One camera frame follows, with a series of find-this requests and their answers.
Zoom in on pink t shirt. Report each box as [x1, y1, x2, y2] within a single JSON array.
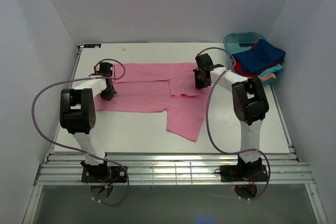
[[94, 62, 210, 142]]

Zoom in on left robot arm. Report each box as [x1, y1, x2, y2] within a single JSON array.
[[60, 62, 117, 182]]

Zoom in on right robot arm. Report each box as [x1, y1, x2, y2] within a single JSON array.
[[193, 54, 269, 182]]

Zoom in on blue label sticker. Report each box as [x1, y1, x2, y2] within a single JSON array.
[[83, 44, 101, 48]]

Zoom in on teal plastic laundry basket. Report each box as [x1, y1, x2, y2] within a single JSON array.
[[223, 32, 286, 85]]

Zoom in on light pink garment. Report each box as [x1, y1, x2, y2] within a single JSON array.
[[258, 73, 276, 81]]

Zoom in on dark blue t shirt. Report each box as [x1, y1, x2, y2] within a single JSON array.
[[232, 39, 286, 75]]

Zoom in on turquoise garment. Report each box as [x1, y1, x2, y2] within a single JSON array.
[[259, 64, 283, 77]]

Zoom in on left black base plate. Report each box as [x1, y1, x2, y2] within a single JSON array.
[[80, 166, 127, 184]]

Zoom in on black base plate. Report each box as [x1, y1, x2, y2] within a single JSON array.
[[80, 166, 127, 184], [214, 165, 268, 182]]

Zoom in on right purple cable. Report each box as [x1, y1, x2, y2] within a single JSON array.
[[195, 47, 271, 201]]

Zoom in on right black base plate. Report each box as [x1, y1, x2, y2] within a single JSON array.
[[214, 165, 268, 182]]

